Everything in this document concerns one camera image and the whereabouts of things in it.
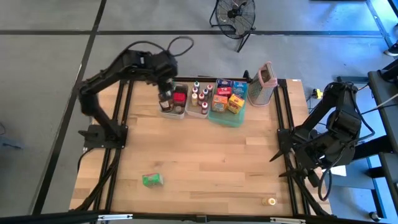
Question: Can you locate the red cereal box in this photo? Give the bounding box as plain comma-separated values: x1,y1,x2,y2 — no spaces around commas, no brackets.
216,86,233,97

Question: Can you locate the dark neighbouring table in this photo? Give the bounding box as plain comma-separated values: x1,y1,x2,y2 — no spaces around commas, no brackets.
320,58,398,218

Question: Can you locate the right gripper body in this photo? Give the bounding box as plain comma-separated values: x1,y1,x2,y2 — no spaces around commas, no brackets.
295,136,335,175

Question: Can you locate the deep clear plastic bin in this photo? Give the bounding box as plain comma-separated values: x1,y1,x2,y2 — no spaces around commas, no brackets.
159,81,189,120

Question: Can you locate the light blue cereal box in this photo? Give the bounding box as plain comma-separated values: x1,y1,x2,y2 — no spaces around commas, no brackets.
232,80,249,98

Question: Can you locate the yellow Corn Pops box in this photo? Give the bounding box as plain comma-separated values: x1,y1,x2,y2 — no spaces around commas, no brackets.
227,93,246,114

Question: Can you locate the black floor fan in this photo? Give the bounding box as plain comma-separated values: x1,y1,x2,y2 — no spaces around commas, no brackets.
208,0,257,53

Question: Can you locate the pink-handled box grater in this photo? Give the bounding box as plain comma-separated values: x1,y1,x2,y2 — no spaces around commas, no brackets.
248,61,279,108

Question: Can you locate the black floor cable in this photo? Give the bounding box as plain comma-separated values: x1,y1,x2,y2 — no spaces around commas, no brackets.
360,104,398,116

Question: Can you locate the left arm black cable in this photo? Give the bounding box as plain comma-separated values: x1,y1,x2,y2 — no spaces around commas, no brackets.
124,35,195,58

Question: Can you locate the person's shoe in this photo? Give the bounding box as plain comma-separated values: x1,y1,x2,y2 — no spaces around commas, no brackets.
384,42,398,57

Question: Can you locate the teal plastic bin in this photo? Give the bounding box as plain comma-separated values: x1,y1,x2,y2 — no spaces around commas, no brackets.
207,77,249,128

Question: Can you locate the green cereal box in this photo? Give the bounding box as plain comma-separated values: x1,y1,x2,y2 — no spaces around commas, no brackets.
142,173,165,189

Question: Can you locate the orange Mini-Wheats cereal box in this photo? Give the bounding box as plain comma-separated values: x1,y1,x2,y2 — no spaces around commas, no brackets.
211,95,229,113

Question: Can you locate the shallow clear plastic bin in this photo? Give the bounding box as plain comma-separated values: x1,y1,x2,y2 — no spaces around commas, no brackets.
185,79,216,119

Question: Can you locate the white paper sheet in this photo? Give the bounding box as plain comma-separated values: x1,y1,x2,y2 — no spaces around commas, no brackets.
329,164,348,177

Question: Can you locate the black floor bar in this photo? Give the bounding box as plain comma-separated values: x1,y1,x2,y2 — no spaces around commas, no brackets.
336,75,369,84

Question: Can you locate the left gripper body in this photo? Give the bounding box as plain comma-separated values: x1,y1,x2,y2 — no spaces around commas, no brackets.
146,51,178,91

